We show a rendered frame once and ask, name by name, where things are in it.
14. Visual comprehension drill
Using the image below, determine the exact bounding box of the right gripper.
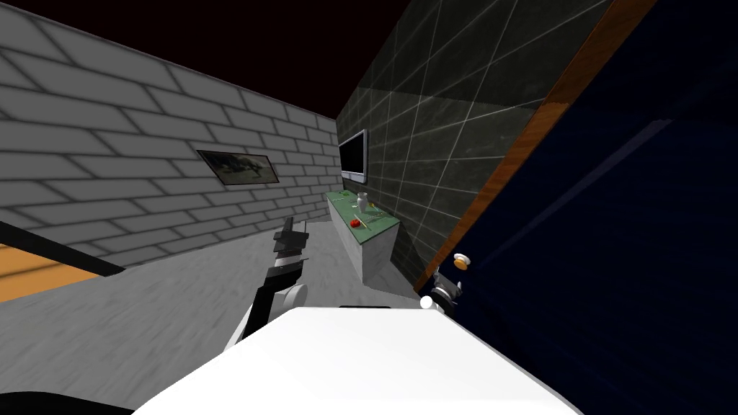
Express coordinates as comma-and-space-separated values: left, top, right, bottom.
433, 269, 464, 298

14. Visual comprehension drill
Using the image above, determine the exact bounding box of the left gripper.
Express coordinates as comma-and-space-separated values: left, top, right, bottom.
272, 217, 311, 260

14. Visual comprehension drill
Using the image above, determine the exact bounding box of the grey cabinet with green top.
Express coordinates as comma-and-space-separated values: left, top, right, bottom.
325, 189, 401, 285

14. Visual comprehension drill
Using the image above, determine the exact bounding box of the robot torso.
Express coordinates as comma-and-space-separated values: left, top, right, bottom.
131, 303, 584, 415

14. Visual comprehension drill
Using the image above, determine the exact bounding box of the dark blue door leaf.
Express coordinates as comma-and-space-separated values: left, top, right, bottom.
425, 0, 738, 415

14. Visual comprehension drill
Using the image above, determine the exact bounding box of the dark framed wall picture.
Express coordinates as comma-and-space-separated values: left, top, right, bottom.
196, 149, 280, 187

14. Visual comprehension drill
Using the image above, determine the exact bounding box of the wall television with silver frame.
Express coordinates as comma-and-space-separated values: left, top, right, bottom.
337, 129, 369, 185

